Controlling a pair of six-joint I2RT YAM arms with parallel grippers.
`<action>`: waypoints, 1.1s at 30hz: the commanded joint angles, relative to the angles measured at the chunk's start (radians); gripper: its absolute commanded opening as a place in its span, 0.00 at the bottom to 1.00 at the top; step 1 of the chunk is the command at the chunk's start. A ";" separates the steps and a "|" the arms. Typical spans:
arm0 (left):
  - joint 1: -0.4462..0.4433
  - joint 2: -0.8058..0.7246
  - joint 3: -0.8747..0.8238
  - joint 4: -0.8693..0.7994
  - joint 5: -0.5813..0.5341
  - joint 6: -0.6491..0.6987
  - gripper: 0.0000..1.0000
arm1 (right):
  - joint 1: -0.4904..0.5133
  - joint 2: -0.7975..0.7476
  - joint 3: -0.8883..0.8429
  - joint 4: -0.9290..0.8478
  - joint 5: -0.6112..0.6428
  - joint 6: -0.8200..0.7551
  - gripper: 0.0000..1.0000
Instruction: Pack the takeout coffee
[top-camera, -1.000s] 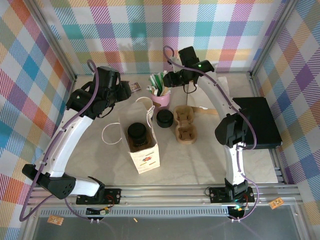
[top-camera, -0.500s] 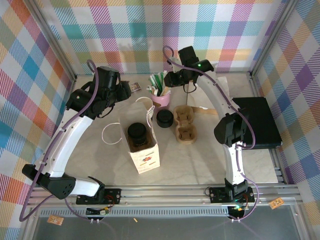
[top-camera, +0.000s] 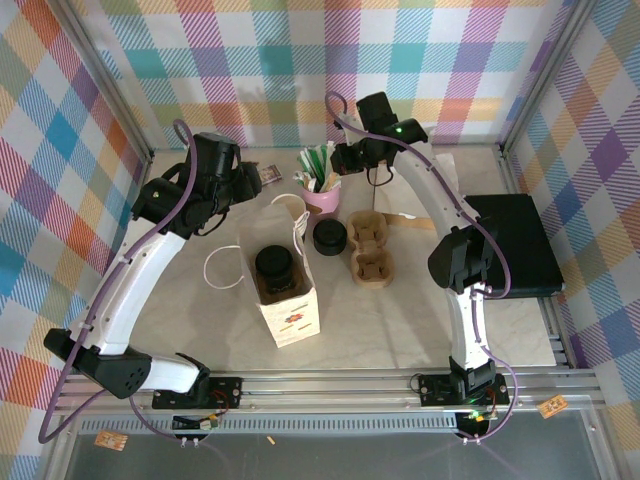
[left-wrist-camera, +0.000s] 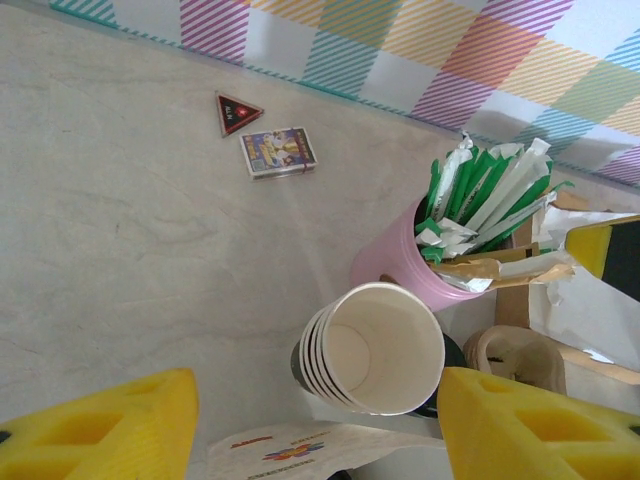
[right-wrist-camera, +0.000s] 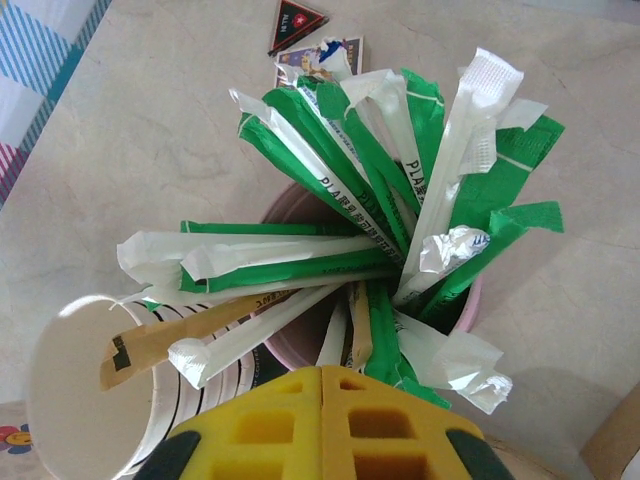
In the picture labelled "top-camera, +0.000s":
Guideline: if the black hard case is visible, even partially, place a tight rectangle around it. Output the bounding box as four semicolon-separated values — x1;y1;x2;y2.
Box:
464;193;565;297

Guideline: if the green wrapped straw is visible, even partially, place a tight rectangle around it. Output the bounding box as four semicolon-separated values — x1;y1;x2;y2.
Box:
309;146;326;184
297;149;321;189

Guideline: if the flat brown cardboard tray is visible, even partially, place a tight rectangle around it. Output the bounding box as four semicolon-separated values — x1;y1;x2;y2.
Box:
384;212;437;231

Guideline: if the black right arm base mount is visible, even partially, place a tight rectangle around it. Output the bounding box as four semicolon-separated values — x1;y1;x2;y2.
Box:
417;373;510;407

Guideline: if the white printed paper bag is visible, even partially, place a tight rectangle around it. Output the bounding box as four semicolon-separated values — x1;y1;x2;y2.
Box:
203;193;319;350

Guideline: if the black plastic cup lid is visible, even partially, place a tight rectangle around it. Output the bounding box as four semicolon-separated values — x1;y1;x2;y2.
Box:
254;246;295;277

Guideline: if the stack of black lids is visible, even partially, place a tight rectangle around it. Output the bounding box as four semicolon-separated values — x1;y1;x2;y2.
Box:
312;219;348;257

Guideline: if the black paper coffee cup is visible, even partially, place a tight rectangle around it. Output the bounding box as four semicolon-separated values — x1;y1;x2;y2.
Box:
253;245;302;297

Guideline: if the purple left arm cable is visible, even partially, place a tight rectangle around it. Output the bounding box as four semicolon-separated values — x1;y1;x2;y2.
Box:
38;119;206;445

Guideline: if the brown cardboard cup carrier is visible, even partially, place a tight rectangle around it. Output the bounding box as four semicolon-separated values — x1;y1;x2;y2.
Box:
346;210;394;290
257;279;307;306

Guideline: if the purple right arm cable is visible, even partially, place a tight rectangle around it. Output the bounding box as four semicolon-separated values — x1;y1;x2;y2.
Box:
324;91;519;445

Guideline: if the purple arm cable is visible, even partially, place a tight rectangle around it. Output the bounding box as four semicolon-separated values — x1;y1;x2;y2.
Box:
324;91;519;445
38;119;206;445

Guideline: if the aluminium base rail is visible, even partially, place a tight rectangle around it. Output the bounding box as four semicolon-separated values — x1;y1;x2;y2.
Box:
52;372;606;417

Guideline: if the grey slotted cable duct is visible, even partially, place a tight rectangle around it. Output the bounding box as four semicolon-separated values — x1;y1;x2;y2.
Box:
78;417;460;436

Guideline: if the aluminium frame post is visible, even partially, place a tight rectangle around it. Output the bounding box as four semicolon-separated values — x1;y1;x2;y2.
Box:
62;0;155;164
498;0;596;154

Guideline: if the pink mug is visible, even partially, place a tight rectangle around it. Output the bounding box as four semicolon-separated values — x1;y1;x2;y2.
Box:
299;180;342;226

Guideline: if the orange printed tag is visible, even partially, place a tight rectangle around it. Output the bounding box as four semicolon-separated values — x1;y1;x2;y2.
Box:
94;431;129;451
537;394;567;419

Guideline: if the small controller circuit board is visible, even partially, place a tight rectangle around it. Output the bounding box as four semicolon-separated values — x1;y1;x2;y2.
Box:
457;408;497;436
172;413;222;432

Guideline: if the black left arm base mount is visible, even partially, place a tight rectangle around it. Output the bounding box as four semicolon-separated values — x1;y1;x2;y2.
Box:
151;375;245;410

